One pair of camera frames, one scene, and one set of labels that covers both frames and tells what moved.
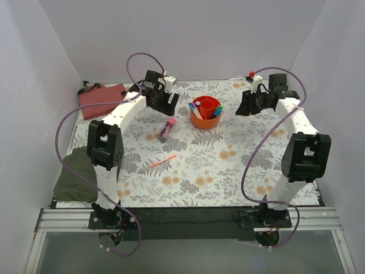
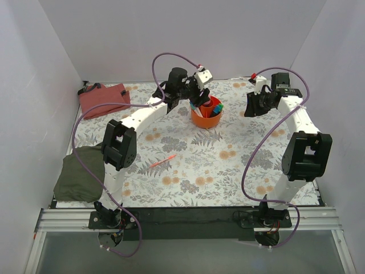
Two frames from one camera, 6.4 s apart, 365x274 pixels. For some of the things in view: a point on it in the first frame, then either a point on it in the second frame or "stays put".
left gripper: (164, 100) -> (198, 93)
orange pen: (158, 162) stays put
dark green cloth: (70, 186) stays put
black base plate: (187, 223) stays put
